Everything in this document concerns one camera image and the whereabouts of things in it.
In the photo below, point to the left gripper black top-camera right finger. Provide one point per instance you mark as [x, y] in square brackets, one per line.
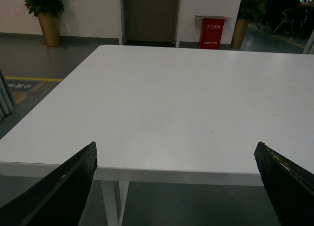
[290, 187]

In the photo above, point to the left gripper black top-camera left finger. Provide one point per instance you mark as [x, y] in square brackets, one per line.
[59, 198]

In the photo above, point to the white left table leg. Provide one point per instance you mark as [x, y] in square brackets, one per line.
[115, 197]

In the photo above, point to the grey left curtain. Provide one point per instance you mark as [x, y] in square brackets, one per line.
[7, 101]

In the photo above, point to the dark floor sign mat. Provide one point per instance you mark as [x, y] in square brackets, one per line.
[23, 86]

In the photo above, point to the office chair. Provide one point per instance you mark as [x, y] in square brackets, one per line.
[286, 21]

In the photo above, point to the red fire extinguisher cabinet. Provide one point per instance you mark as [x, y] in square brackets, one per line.
[211, 31]

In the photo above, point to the right potted green plant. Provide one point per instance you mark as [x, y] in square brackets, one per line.
[249, 11]

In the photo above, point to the potted green plant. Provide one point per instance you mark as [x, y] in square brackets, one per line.
[249, 11]
[48, 13]

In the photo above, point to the left potted green plant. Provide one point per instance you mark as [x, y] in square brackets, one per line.
[48, 13]

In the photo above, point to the grey door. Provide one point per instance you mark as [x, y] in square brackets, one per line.
[151, 21]

